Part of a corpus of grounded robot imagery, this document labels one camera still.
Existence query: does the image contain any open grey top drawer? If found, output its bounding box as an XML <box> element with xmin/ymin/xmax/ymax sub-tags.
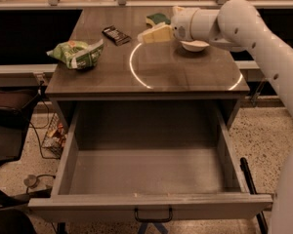
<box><xmin>29</xmin><ymin>100</ymin><xmax>272</xmax><ymax>222</ymax></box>

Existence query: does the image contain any black floor cable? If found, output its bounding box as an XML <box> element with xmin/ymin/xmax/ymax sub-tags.
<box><xmin>28</xmin><ymin>81</ymin><xmax>62</xmax><ymax>161</ymax></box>

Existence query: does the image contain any grey cabinet with top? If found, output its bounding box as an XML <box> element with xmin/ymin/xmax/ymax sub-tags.
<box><xmin>46</xmin><ymin>7</ymin><xmax>249</xmax><ymax>126</ymax></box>

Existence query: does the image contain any dark chocolate bar wrapper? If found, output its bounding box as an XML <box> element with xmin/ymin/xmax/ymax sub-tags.
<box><xmin>102</xmin><ymin>25</ymin><xmax>131</xmax><ymax>46</ymax></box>

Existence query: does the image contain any white paper bowl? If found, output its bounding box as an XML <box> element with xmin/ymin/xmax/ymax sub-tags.
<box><xmin>182</xmin><ymin>40</ymin><xmax>209</xmax><ymax>53</ymax></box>

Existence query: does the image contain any black pole on floor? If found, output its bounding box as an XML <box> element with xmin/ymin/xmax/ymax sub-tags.
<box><xmin>240</xmin><ymin>157</ymin><xmax>268</xmax><ymax>234</ymax></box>

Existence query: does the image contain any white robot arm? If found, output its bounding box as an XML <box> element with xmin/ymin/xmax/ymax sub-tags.
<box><xmin>138</xmin><ymin>0</ymin><xmax>293</xmax><ymax>234</ymax></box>

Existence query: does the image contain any round floor plug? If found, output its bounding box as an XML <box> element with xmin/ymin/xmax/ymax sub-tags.
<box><xmin>23</xmin><ymin>175</ymin><xmax>39</xmax><ymax>188</ymax></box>

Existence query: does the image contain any wire basket with snacks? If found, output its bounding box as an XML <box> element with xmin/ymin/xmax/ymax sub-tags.
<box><xmin>42</xmin><ymin>113</ymin><xmax>67</xmax><ymax>159</ymax></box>

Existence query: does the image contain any green yellow sponge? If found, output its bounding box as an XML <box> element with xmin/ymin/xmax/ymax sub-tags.
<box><xmin>146</xmin><ymin>13</ymin><xmax>171</xmax><ymax>26</ymax></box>

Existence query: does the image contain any green chip bag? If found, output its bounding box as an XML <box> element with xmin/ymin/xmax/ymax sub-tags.
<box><xmin>47</xmin><ymin>40</ymin><xmax>104</xmax><ymax>70</ymax></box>

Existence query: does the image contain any dark office chair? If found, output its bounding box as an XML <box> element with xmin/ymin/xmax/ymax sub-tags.
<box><xmin>0</xmin><ymin>89</ymin><xmax>40</xmax><ymax>234</ymax></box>

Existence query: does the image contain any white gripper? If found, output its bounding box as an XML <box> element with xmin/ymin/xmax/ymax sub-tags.
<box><xmin>138</xmin><ymin>6</ymin><xmax>198</xmax><ymax>44</ymax></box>

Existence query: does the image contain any black drawer handle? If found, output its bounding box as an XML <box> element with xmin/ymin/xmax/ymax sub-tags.
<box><xmin>134</xmin><ymin>207</ymin><xmax>173</xmax><ymax>223</ymax></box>

